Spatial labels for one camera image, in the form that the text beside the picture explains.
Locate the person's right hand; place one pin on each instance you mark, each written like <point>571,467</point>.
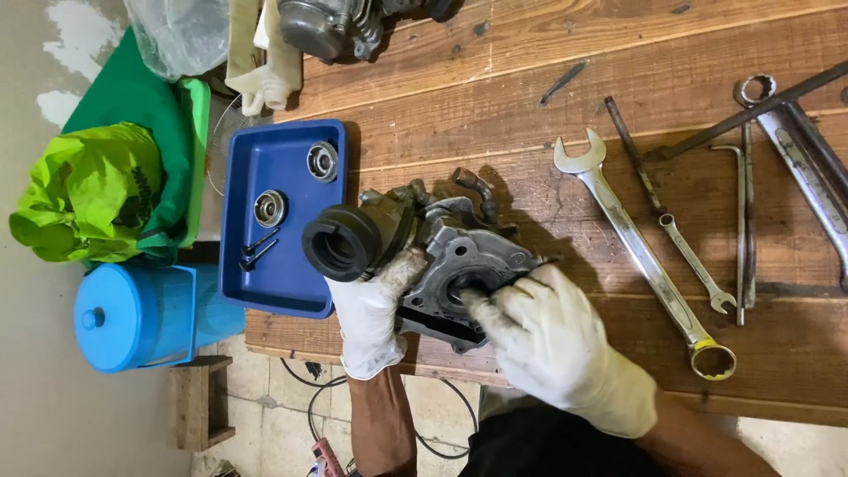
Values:
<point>563,351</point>

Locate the person's left hand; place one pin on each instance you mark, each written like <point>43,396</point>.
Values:
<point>368,318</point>

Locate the grey metal carburetor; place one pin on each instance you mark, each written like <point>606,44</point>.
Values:
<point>457,245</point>

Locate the blue plastic tray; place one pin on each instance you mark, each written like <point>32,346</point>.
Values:
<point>285,278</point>

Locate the person's black clothing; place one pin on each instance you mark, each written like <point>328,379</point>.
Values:
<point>550,447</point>

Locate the large silver combination wrench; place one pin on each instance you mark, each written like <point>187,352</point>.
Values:
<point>639,255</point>

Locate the black screw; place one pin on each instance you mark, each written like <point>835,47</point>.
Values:
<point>260,242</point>
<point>258,256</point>

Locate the pink hand tool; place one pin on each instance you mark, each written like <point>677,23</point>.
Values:
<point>328,458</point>

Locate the round metal bearing cap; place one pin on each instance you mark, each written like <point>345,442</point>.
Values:
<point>322,161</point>
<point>270,209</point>

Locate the small silver combination wrench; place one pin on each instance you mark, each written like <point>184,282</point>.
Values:
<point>695,262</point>

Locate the small wooden stool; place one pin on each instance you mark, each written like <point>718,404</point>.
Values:
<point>199,397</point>

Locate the rusty metal rod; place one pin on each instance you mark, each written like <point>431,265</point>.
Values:
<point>633,152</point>

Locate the silver hex key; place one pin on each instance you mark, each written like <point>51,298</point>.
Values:
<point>740,232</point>

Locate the blue plastic container with lid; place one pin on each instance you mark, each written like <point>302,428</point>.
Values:
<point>146,318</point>

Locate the thin dark metal rod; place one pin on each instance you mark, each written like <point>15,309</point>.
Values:
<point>749,225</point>

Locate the small black metal piece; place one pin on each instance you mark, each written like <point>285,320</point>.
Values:
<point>563,81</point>

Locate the long dark metal bar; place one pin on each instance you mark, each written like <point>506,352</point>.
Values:
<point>742,119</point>

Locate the grey engine part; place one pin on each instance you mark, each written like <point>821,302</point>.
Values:
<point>331,26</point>

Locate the lime green plastic bag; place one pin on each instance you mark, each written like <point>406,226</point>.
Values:
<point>79,192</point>

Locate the dark green bag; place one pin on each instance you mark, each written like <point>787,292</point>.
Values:
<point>142,93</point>

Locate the dark flat metal bar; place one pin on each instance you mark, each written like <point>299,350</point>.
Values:
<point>821,152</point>

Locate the clear plastic bag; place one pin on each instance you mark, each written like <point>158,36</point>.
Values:
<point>175,33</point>

